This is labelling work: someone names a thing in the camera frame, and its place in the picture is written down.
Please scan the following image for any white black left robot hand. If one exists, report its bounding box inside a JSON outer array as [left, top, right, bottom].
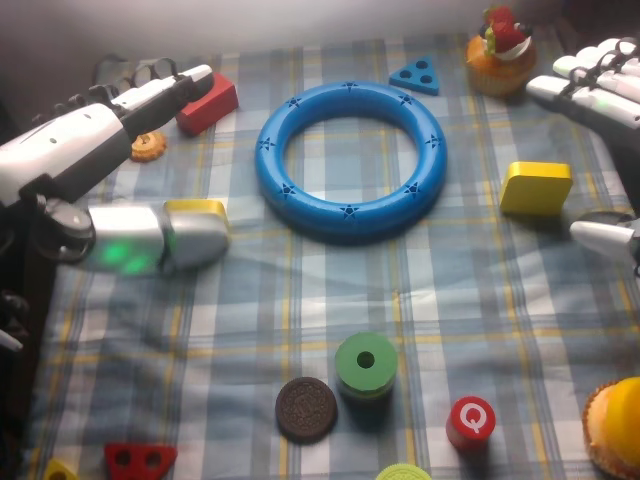
[[0, 63, 233, 277]]

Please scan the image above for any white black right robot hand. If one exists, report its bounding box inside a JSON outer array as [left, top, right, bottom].
[[524, 37, 640, 279]]

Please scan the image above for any yellow square block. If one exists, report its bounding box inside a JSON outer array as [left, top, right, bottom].
[[498, 160, 574, 218], [163, 198, 232, 236]]

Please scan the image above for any toy cupcake with strawberry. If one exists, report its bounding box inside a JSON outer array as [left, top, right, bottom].
[[465, 5, 539, 98]]

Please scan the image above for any red rectangular block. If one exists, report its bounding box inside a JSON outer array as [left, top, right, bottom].
[[174, 72, 240, 137]]

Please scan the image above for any blue triangle block with holes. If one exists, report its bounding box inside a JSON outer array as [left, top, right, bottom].
[[388, 55, 441, 97]]

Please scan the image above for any red triangle block with holes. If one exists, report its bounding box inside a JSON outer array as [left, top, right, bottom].
[[103, 442, 179, 480]]

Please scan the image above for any small yellow block with hole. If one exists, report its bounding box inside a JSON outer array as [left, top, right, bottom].
[[43, 458, 81, 480]]

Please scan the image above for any orange toy cupcake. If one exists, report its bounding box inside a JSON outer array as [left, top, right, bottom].
[[582, 376, 640, 480]]

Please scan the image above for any brown round biscuit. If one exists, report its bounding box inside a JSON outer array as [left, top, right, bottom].
[[130, 130, 168, 163]]

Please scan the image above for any blue plaid table cloth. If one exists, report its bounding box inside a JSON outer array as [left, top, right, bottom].
[[22, 32, 640, 480]]

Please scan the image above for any red cylinder with letter Q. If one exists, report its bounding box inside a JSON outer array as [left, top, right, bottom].
[[445, 395, 497, 452]]

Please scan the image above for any chocolate sandwich cookie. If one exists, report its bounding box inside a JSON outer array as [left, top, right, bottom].
[[274, 376, 339, 443]]

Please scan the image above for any green cylinder with hole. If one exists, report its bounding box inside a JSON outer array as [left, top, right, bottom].
[[333, 331, 400, 401]]

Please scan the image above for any green sandwich cookie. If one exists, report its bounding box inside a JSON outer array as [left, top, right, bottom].
[[374, 463, 432, 480]]

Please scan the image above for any blue plastic ring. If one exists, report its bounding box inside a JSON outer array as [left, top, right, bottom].
[[253, 80, 449, 245]]

